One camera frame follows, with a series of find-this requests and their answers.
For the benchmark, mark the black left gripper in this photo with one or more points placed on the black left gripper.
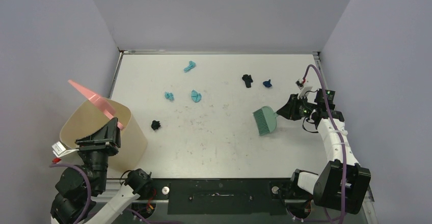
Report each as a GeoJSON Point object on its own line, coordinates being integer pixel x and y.
{"type": "Point", "coordinates": [108, 137]}

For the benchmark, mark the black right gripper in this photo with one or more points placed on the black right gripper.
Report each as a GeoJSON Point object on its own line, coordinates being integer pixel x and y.
{"type": "Point", "coordinates": [298, 107]}

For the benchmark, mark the pink plastic dustpan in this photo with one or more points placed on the pink plastic dustpan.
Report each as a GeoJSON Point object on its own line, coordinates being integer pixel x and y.
{"type": "Point", "coordinates": [104, 105]}

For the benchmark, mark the green hand brush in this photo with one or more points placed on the green hand brush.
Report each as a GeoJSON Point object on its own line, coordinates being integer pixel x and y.
{"type": "Point", "coordinates": [266, 120]}

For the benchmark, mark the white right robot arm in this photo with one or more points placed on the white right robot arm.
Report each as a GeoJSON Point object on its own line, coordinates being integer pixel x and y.
{"type": "Point", "coordinates": [343, 182]}

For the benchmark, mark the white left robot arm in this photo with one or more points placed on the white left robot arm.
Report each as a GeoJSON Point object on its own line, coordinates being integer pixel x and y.
{"type": "Point", "coordinates": [85, 177]}

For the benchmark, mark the small dark blue scrap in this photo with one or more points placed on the small dark blue scrap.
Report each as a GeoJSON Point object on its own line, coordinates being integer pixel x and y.
{"type": "Point", "coordinates": [267, 83]}

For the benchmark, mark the black paper scrap left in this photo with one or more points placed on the black paper scrap left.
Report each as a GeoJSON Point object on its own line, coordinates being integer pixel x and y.
{"type": "Point", "coordinates": [155, 125]}

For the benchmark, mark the black paper scrap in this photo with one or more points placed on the black paper scrap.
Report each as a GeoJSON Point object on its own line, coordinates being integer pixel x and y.
{"type": "Point", "coordinates": [155, 125]}
{"type": "Point", "coordinates": [247, 78]}

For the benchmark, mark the black paper scrap top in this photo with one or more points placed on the black paper scrap top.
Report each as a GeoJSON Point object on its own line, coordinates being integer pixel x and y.
{"type": "Point", "coordinates": [247, 78]}

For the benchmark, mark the teal paper scrap left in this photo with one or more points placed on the teal paper scrap left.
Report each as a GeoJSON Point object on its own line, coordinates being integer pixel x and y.
{"type": "Point", "coordinates": [169, 96]}

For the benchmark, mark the teal paper scrap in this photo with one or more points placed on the teal paper scrap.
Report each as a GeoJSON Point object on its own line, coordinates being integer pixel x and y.
{"type": "Point", "coordinates": [169, 96]}
{"type": "Point", "coordinates": [190, 66]}
{"type": "Point", "coordinates": [196, 96]}

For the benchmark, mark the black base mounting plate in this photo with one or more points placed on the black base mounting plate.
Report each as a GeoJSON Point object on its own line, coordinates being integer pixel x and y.
{"type": "Point", "coordinates": [143, 205]}

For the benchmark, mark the teal paper scrap middle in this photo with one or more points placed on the teal paper scrap middle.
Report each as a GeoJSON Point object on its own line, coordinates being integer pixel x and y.
{"type": "Point", "coordinates": [196, 96]}

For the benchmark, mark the teal paper scrap top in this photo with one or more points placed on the teal paper scrap top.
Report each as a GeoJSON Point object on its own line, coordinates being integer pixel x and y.
{"type": "Point", "coordinates": [190, 66]}

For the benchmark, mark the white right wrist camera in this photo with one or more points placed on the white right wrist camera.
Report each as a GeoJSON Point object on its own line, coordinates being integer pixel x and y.
{"type": "Point", "coordinates": [304, 87]}

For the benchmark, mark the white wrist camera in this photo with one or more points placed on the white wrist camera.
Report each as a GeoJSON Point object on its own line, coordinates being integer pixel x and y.
{"type": "Point", "coordinates": [60, 150]}
{"type": "Point", "coordinates": [304, 87]}

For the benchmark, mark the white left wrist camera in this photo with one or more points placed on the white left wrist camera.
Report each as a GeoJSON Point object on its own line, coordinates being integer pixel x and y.
{"type": "Point", "coordinates": [60, 150]}

